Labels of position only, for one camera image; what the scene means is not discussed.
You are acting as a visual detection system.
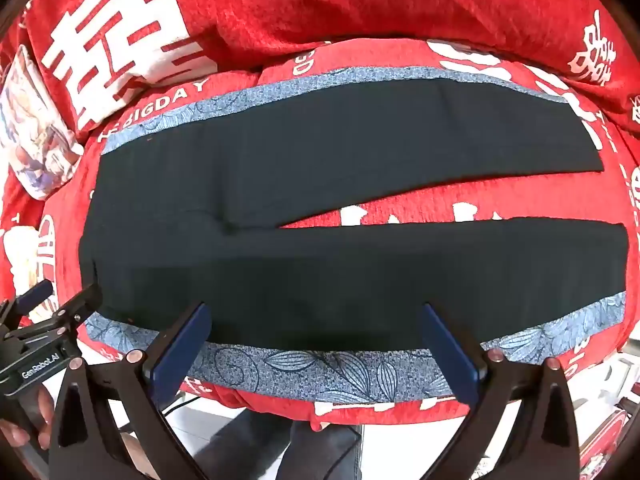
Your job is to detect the black shorts with grey waistband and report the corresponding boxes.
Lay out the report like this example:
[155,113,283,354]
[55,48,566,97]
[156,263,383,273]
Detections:
[79,66,629,405]

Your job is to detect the person's legs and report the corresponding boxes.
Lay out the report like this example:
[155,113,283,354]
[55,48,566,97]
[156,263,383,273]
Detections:
[192,402,363,480]

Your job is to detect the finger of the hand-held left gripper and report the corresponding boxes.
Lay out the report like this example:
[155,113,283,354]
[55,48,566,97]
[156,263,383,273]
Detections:
[30,282,104,346]
[2,279,55,323]

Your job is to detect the black cable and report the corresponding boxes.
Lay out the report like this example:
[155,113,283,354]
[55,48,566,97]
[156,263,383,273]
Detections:
[342,424,365,480]

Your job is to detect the red printed blanket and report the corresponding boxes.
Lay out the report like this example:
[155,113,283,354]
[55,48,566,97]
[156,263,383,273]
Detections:
[0,37,640,433]

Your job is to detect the red round box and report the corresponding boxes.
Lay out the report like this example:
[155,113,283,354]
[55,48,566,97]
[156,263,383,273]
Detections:
[577,405,633,480]

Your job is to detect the picture printed cushion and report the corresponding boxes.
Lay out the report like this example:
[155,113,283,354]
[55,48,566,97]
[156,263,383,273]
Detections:
[0,45,85,201]

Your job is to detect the red printed quilt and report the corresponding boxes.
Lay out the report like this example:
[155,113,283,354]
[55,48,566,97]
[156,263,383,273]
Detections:
[0,0,640,133]

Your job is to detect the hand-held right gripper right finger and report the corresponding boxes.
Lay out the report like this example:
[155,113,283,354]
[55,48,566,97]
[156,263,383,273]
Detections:
[419,302,583,480]

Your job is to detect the person's left hand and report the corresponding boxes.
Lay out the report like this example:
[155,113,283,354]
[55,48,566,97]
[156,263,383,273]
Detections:
[0,387,55,453]

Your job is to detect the cream soft item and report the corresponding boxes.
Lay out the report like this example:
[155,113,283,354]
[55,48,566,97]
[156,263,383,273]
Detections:
[0,226,38,263]

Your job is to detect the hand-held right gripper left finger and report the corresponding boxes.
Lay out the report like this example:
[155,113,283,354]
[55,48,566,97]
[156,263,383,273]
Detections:
[49,301,213,480]

